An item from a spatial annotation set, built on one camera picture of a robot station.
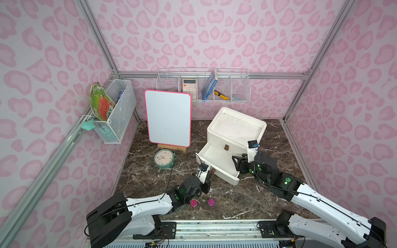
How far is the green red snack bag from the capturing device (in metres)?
0.69

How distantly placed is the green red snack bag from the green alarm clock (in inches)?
14.9

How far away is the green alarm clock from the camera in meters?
0.96
